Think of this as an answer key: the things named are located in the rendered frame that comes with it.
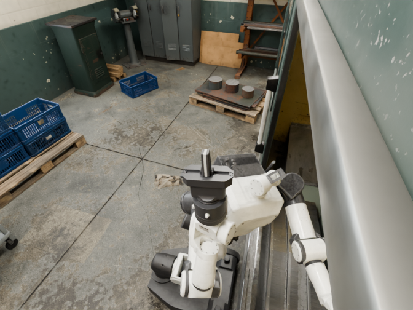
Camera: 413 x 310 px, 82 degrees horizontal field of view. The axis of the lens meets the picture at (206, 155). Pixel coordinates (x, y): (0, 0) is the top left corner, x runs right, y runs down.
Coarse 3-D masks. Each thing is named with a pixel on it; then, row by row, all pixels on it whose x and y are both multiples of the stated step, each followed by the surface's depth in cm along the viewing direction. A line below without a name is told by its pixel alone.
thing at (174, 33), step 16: (144, 0) 472; (160, 0) 454; (176, 0) 452; (192, 0) 449; (144, 16) 493; (160, 16) 482; (176, 16) 471; (192, 16) 464; (144, 32) 515; (160, 32) 503; (176, 32) 491; (192, 32) 482; (144, 48) 540; (160, 48) 527; (176, 48) 512; (192, 48) 502; (192, 64) 530
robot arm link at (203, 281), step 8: (200, 264) 69; (208, 264) 69; (192, 272) 73; (200, 272) 70; (208, 272) 70; (216, 272) 80; (192, 280) 73; (200, 280) 70; (208, 280) 70; (216, 280) 77; (192, 288) 73; (200, 288) 71; (208, 288) 72; (216, 288) 74; (192, 296) 74; (200, 296) 73; (208, 296) 74; (216, 296) 76
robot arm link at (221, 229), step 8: (224, 216) 62; (200, 224) 65; (208, 224) 61; (216, 224) 61; (224, 224) 64; (232, 224) 64; (208, 232) 65; (216, 232) 63; (224, 232) 63; (232, 232) 66; (224, 240) 63
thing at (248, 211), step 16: (224, 160) 102; (240, 160) 106; (256, 160) 109; (240, 176) 99; (256, 176) 102; (240, 192) 94; (272, 192) 98; (240, 208) 89; (256, 208) 92; (272, 208) 96; (240, 224) 91; (256, 224) 99
